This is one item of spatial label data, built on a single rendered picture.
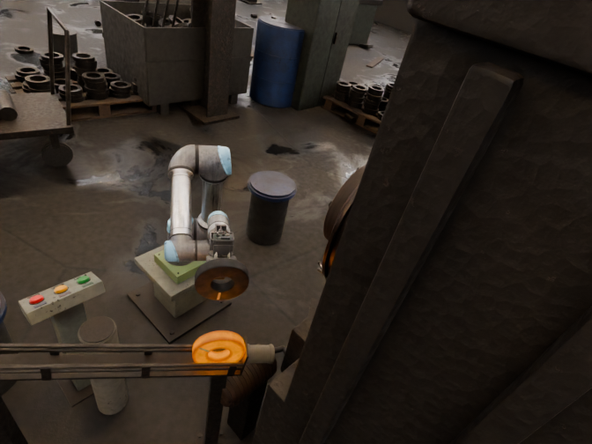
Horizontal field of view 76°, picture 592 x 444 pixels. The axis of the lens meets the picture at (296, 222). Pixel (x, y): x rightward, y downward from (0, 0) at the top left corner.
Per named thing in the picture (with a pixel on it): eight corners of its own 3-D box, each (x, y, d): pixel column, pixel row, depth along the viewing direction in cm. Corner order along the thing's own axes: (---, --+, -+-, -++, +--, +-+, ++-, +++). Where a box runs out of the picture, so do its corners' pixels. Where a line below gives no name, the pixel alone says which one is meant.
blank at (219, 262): (255, 268, 106) (254, 259, 108) (198, 263, 101) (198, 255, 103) (242, 302, 115) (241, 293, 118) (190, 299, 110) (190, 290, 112)
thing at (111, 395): (133, 403, 164) (122, 331, 133) (105, 421, 156) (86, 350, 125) (120, 382, 170) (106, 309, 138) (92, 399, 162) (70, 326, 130)
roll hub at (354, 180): (376, 229, 131) (406, 159, 114) (325, 262, 113) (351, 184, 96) (364, 220, 133) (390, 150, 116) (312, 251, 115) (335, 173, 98)
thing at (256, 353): (270, 367, 120) (276, 357, 116) (243, 367, 117) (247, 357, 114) (269, 351, 124) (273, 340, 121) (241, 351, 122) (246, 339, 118)
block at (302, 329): (316, 379, 128) (334, 337, 113) (300, 394, 123) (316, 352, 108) (294, 357, 133) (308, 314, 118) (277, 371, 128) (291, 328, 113)
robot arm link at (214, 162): (192, 229, 189) (195, 138, 151) (223, 229, 194) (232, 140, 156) (193, 247, 182) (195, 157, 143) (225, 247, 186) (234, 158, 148)
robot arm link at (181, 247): (165, 136, 146) (163, 255, 125) (195, 138, 149) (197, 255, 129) (166, 154, 156) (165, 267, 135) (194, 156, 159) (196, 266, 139)
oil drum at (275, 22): (305, 104, 481) (321, 28, 427) (270, 111, 442) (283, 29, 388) (273, 87, 508) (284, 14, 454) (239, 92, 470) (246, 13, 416)
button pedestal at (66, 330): (122, 376, 172) (106, 285, 135) (65, 411, 156) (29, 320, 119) (106, 351, 179) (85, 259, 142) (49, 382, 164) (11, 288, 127)
